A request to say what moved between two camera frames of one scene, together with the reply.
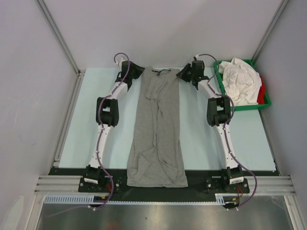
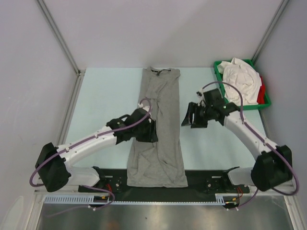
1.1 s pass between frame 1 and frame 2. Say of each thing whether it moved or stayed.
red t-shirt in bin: stayed
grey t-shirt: stayed
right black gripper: moved
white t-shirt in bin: stayed
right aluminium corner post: stayed
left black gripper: moved
